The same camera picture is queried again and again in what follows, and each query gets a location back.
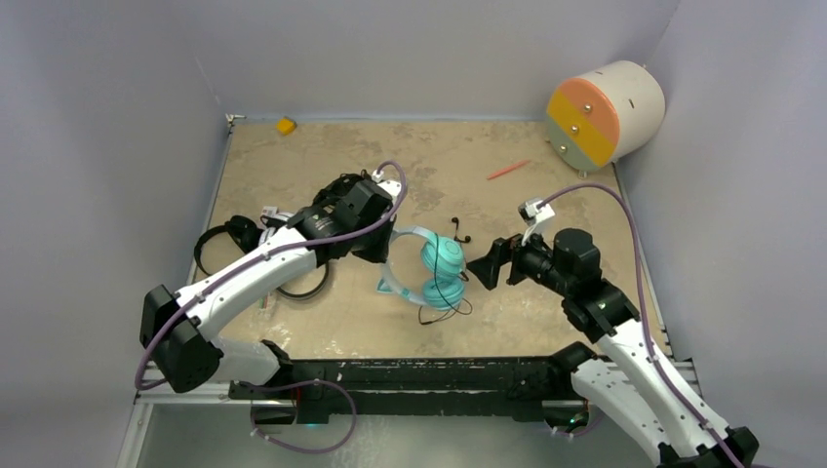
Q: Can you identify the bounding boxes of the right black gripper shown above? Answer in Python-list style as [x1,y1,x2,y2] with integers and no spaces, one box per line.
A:
[466,221,572,296]

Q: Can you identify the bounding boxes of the black wired earbuds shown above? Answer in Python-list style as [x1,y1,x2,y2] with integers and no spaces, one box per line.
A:
[417,216,474,326]

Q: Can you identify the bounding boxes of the teal cat ear headphones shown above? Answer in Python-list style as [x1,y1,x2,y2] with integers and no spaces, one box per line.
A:
[376,226,466,311]

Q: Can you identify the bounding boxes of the black headphones with pink mic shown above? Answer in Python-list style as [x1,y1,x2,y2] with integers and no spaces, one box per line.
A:
[312,172,381,214]

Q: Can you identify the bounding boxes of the white and black headphones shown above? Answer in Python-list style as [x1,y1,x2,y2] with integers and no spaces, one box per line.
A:
[257,208,331,315]

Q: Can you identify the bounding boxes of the black headphones with cable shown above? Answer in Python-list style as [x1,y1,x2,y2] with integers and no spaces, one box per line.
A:
[193,214,263,276]

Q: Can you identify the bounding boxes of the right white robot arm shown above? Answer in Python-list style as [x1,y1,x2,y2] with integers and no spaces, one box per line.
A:
[467,228,759,467]

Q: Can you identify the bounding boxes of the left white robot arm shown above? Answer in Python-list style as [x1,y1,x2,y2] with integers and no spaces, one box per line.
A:
[135,172,408,399]

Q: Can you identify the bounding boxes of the pink orange stick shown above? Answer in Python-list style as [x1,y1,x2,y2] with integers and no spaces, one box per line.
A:
[486,160,531,180]

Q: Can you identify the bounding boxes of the yellow block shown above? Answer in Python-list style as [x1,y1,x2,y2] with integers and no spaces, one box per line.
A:
[274,117,297,136]

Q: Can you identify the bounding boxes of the round drawer cabinet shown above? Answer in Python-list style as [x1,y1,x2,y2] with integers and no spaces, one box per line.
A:
[546,60,666,174]

